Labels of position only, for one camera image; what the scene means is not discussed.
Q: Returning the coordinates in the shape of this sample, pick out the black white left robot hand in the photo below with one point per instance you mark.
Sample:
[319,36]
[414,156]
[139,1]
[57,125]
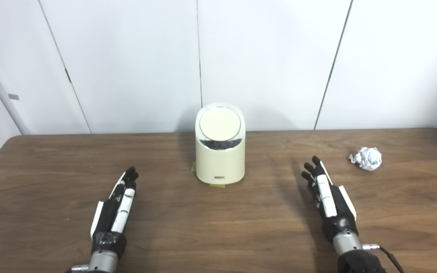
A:
[106,218]

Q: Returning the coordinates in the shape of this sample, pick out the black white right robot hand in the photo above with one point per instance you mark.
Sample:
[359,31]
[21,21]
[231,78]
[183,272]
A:
[338,208]

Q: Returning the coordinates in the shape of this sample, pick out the cream-colored bin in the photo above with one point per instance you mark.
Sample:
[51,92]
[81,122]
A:
[220,163]

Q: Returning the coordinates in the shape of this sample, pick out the grey wall label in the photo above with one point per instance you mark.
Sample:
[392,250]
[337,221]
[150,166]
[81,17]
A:
[13,96]

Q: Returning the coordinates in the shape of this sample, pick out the cream round bin lid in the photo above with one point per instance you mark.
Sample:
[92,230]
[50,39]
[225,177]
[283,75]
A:
[220,124]

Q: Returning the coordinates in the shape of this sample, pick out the white paper ball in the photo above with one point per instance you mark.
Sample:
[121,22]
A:
[366,158]

